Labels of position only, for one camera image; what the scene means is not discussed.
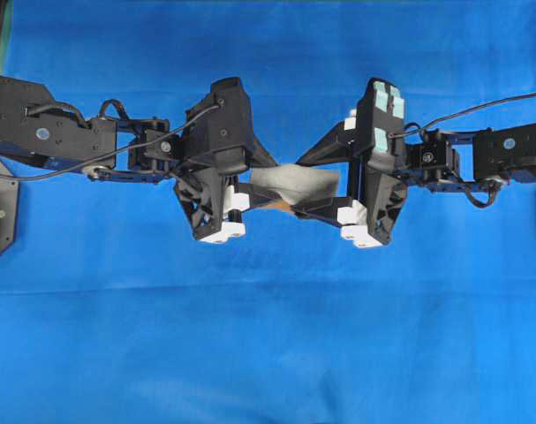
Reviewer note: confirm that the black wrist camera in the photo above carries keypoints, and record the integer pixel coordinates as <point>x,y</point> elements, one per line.
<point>378,139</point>
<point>223,137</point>

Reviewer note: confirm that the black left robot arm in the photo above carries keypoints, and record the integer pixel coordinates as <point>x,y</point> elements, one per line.
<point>38,130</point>

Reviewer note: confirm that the blue table cloth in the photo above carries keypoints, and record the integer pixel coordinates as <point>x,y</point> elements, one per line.
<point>110,312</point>

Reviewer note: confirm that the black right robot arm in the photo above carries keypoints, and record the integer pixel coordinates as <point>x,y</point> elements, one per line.
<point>475,164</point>

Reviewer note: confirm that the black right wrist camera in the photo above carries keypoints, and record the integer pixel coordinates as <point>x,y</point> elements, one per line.
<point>378,139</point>

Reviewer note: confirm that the grey and orange sponge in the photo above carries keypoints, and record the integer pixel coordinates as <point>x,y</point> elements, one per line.
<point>295,184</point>

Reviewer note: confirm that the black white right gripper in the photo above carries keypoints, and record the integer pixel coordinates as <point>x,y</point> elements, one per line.
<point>375,199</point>

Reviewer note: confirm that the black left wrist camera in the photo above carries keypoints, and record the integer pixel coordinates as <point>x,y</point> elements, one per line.
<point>223,137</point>

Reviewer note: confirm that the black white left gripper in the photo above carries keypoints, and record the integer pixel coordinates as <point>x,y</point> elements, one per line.
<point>213,200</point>

